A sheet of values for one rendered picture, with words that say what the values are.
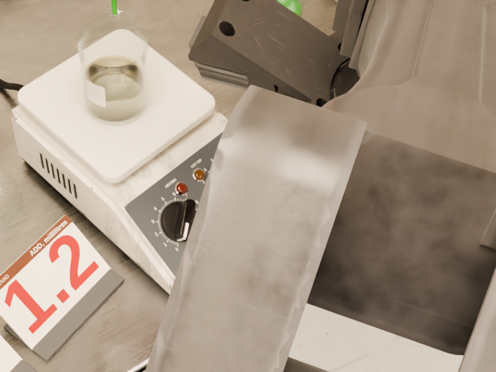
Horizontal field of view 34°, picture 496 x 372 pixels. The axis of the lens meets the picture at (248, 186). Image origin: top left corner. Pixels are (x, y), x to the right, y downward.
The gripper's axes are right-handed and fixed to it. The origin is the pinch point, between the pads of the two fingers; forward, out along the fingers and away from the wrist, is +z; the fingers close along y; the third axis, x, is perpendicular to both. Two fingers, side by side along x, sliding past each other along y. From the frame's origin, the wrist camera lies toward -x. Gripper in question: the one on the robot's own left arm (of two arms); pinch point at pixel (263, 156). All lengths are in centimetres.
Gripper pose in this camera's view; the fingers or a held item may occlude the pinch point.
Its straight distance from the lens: 60.9
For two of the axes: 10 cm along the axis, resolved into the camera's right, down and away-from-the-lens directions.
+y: -3.6, 8.6, -3.7
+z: -4.4, 2.0, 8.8
